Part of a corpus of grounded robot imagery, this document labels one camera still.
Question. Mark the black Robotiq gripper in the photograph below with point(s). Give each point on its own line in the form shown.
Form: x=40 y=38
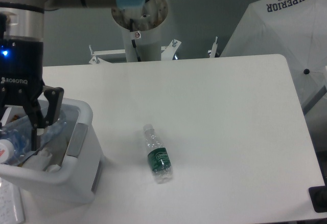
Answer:
x=22 y=83

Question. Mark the crushed clear blue bottle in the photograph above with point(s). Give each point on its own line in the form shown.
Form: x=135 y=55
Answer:
x=16 y=139

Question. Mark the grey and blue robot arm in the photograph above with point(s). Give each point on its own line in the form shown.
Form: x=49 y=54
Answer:
x=25 y=19

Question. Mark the white trash can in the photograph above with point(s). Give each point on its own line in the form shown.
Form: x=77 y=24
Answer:
x=75 y=178

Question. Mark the white crumpled tissue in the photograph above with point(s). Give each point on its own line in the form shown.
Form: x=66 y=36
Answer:
x=47 y=160

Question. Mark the clear bottle with green label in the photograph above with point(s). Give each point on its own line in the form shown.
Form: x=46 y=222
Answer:
x=157 y=156

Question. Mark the white Superior umbrella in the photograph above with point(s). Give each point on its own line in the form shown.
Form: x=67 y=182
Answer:
x=295 y=29

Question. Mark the black device at table edge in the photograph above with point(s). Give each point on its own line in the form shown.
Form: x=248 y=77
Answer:
x=318 y=198

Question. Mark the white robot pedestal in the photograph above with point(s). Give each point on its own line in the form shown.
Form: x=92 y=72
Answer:
x=141 y=32

